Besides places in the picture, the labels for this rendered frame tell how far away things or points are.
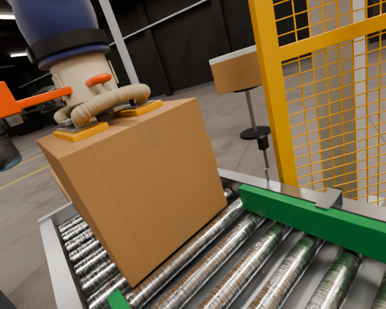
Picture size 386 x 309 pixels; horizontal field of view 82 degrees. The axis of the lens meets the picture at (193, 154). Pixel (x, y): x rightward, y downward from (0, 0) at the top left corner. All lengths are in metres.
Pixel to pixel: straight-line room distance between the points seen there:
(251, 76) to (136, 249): 2.26
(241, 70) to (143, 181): 2.18
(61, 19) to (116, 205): 0.50
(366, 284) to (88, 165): 0.67
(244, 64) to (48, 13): 2.12
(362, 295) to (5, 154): 1.11
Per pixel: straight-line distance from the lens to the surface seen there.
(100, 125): 0.66
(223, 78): 2.69
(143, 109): 0.71
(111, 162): 0.56
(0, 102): 0.46
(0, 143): 1.03
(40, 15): 0.77
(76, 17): 0.77
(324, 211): 0.63
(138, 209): 0.62
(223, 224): 0.79
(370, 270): 0.72
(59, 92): 0.76
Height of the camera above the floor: 1.04
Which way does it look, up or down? 21 degrees down
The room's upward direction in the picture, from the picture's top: 18 degrees counter-clockwise
